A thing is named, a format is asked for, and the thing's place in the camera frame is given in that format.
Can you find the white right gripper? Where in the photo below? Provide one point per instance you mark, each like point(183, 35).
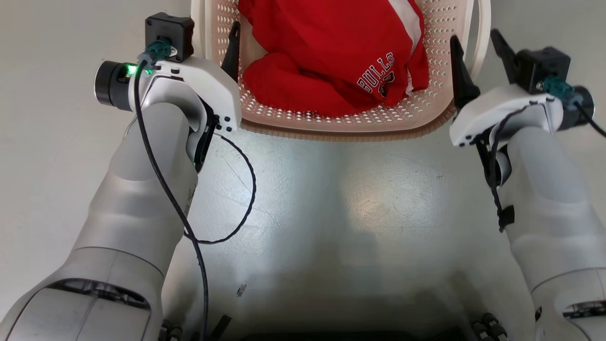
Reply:
point(502, 109)

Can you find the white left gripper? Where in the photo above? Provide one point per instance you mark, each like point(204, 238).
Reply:
point(208, 85)

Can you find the beige plastic laundry basket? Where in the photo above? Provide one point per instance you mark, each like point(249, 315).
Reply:
point(331, 125)

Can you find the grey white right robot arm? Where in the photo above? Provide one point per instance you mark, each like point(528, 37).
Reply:
point(554, 199)

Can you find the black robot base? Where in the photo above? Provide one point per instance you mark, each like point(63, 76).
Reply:
point(355, 338)

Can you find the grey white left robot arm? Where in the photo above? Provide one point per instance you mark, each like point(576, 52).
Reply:
point(132, 189)

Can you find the red Bulls shirt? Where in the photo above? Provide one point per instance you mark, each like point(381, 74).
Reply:
point(307, 38)

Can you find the small grey floor scrap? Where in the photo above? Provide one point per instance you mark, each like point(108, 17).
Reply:
point(241, 290)

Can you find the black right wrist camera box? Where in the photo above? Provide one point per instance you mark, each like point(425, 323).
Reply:
point(539, 66)

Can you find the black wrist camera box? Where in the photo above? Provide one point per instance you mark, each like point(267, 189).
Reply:
point(539, 66)
point(169, 33)

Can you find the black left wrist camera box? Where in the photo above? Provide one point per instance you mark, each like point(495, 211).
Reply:
point(169, 33)

